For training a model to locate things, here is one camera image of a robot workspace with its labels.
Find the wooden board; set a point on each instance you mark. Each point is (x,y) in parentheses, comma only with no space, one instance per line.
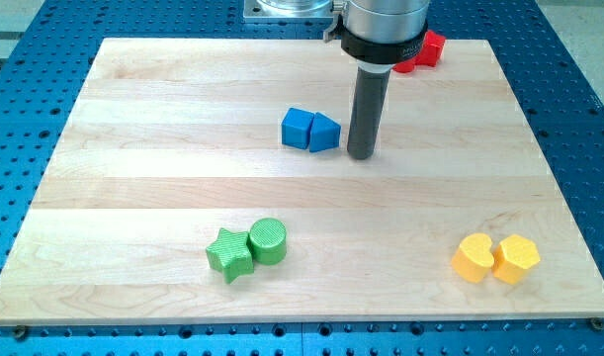
(171,140)

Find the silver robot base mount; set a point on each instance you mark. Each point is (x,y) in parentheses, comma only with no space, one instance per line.
(288,11)

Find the blue triangular block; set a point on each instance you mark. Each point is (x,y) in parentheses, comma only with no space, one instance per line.
(324,133)

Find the yellow hexagon block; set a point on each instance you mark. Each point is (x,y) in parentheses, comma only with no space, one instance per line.
(514,257)

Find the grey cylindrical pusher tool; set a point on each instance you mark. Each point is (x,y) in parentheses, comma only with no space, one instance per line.
(368,103)

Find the red block left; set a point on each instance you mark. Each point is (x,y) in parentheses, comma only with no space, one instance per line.
(405,66)

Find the green star block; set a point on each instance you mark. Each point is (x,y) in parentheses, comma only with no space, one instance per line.
(230,255)

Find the green cylinder block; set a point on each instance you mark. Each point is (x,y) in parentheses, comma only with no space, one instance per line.
(268,241)

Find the blue cube block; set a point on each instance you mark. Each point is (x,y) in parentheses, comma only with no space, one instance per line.
(295,127)

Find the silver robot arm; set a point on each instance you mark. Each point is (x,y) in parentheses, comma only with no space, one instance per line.
(379,33)

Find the red block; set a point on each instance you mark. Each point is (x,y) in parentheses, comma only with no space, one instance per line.
(431,50)
(405,66)

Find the red block right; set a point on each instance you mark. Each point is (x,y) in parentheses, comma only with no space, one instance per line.
(431,50)

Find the yellow heart block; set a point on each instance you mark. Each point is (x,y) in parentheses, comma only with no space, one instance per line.
(473,258)

